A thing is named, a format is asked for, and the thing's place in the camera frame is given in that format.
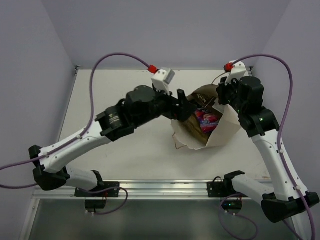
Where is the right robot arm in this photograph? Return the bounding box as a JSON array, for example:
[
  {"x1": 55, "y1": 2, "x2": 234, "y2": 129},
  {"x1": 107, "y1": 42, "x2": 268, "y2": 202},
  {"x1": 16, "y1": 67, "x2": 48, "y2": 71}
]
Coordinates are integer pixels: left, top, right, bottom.
[{"x1": 216, "y1": 76, "x2": 320, "y2": 223}]

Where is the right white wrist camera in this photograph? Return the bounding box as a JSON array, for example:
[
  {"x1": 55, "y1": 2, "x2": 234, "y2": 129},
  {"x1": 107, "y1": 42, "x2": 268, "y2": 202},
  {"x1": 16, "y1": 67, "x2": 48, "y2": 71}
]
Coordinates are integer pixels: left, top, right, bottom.
[{"x1": 224, "y1": 60, "x2": 247, "y2": 86}]

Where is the brown chocolate snack bag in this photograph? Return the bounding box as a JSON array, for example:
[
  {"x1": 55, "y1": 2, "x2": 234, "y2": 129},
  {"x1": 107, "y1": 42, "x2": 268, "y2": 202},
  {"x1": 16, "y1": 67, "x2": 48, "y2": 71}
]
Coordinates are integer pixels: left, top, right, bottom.
[{"x1": 191, "y1": 92, "x2": 218, "y2": 111}]

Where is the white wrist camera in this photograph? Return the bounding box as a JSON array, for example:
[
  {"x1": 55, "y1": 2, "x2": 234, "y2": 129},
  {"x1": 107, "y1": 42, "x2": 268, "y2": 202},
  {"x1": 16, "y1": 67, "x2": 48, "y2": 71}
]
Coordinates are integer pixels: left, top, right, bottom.
[
  {"x1": 224, "y1": 60, "x2": 247, "y2": 86},
  {"x1": 151, "y1": 68, "x2": 175, "y2": 95}
]

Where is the aluminium mounting rail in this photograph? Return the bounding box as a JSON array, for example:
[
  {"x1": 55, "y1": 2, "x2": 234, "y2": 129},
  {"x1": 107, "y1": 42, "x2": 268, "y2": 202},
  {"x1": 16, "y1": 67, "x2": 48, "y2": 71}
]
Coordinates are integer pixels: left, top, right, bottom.
[{"x1": 33, "y1": 180, "x2": 209, "y2": 200}]

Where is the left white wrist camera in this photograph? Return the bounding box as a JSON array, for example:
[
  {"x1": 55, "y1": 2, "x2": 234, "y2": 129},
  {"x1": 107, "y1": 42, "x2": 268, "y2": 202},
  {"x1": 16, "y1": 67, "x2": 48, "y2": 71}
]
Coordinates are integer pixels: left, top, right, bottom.
[{"x1": 151, "y1": 68, "x2": 175, "y2": 95}]

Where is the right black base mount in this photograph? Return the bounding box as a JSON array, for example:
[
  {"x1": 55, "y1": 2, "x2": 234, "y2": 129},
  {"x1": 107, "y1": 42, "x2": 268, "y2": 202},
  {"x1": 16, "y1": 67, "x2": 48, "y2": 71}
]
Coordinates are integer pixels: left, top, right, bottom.
[{"x1": 206, "y1": 176, "x2": 244, "y2": 213}]

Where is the brown paper bag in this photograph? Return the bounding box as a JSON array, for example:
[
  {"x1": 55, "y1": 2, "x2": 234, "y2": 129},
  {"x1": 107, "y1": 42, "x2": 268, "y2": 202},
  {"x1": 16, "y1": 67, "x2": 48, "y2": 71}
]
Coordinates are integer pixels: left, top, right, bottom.
[{"x1": 171, "y1": 83, "x2": 241, "y2": 151}]

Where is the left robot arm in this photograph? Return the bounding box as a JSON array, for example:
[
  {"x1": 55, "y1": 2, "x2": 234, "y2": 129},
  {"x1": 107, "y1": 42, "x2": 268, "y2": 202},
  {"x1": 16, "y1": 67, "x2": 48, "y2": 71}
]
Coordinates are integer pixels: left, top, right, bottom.
[{"x1": 29, "y1": 85, "x2": 197, "y2": 197}]

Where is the purple berry candy bag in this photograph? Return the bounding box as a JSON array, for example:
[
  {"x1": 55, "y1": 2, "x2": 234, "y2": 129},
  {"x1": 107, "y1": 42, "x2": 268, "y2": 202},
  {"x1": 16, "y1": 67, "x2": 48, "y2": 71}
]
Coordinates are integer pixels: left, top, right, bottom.
[{"x1": 195, "y1": 107, "x2": 223, "y2": 134}]

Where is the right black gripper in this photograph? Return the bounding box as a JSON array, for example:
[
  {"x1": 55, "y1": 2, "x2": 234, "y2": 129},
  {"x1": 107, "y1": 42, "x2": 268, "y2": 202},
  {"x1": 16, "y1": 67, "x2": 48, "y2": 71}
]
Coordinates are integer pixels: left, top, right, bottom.
[{"x1": 217, "y1": 74, "x2": 246, "y2": 116}]

